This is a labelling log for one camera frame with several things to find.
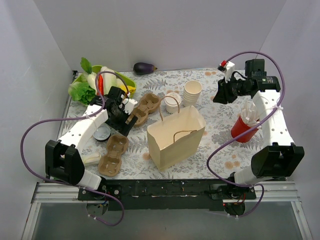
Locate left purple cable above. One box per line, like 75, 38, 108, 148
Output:
20, 71, 131, 227

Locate white daikon radish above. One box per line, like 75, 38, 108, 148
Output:
87, 72, 98, 95

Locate brown paper bag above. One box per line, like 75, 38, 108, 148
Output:
147, 105, 206, 172

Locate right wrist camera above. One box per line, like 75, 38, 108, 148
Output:
217, 60, 235, 83

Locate green plastic tray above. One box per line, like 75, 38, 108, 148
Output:
68, 63, 136, 106

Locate white paper coffee cup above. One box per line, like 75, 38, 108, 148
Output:
165, 103, 180, 114

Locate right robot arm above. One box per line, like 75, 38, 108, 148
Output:
213, 59, 305, 199

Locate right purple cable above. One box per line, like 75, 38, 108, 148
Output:
206, 51, 285, 219

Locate purple eggplant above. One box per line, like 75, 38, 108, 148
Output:
133, 62, 158, 76

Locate stack of white lids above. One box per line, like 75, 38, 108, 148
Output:
93, 125, 111, 142

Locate single brown pulp carrier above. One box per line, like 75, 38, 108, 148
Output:
97, 134, 129, 178

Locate black metal base rail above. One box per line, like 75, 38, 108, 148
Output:
77, 178, 258, 212

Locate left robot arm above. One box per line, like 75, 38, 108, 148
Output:
45, 86, 138, 200

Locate red orange pepper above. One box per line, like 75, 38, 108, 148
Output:
98, 75, 104, 95

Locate red cup holder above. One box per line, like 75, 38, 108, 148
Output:
230, 116, 259, 143

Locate yellow cabbage leaf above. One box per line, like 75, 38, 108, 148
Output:
119, 84, 136, 97

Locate white paper straws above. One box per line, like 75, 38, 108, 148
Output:
240, 101, 260, 127

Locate green lettuce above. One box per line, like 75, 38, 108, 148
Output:
68, 81, 96, 105

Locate white plastic cup lid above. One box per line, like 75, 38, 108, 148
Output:
164, 91, 182, 106

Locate white napa cabbage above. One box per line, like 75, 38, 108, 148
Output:
100, 66, 118, 95

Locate brown pulp cup carrier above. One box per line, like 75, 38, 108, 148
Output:
127, 92, 161, 127

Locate purple cable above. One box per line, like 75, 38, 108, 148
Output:
206, 51, 285, 219
20, 71, 131, 227

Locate stack of white paper cups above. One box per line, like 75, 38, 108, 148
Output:
183, 80, 202, 107

